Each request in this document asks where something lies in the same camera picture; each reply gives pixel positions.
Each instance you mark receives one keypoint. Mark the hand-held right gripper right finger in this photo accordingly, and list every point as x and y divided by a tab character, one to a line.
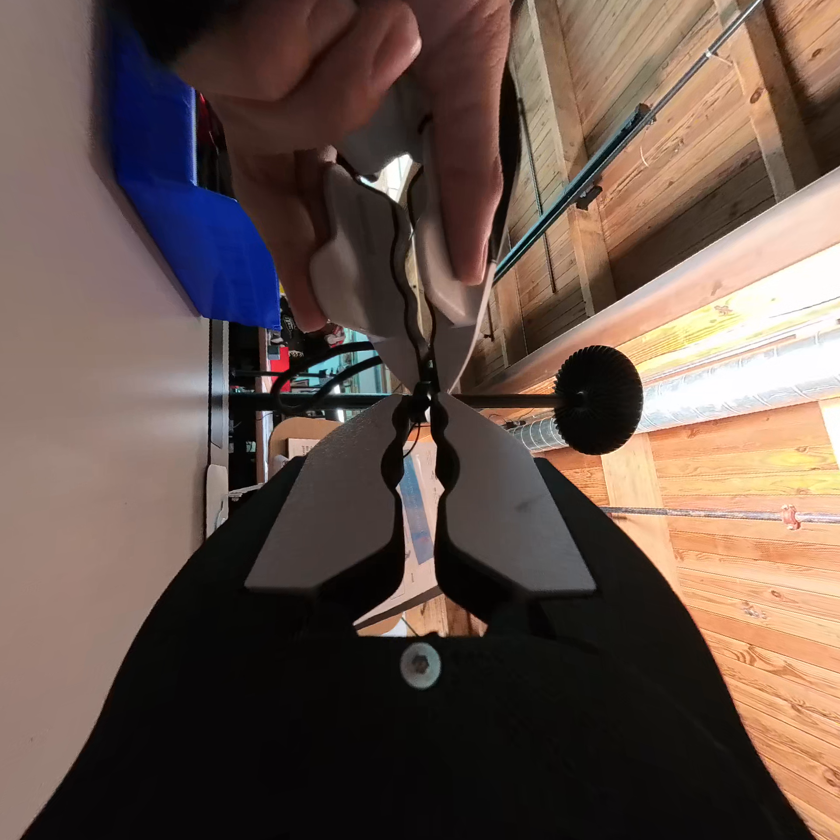
512	518

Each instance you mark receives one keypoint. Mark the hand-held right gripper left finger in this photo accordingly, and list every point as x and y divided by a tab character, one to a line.
328	518

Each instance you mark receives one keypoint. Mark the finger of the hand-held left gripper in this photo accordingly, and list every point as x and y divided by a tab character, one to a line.
361	262
453	305

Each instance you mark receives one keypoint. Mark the white desk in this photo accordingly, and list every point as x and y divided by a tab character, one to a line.
98	394

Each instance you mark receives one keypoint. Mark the person's left hand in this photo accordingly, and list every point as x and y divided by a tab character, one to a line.
315	79

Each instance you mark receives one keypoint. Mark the black stand pole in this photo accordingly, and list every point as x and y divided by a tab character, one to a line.
512	398

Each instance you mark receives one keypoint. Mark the black ribbed ball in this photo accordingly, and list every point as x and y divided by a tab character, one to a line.
597	400

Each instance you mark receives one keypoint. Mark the blue plastic bin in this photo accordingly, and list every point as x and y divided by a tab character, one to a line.
190	216

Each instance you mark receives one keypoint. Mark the thin metal rod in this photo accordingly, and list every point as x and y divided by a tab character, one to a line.
735	33
722	514

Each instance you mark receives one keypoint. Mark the black ceiling rail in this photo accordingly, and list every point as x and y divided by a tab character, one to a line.
590	177

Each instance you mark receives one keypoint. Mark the silver ventilation duct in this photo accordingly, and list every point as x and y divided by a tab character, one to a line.
722	387

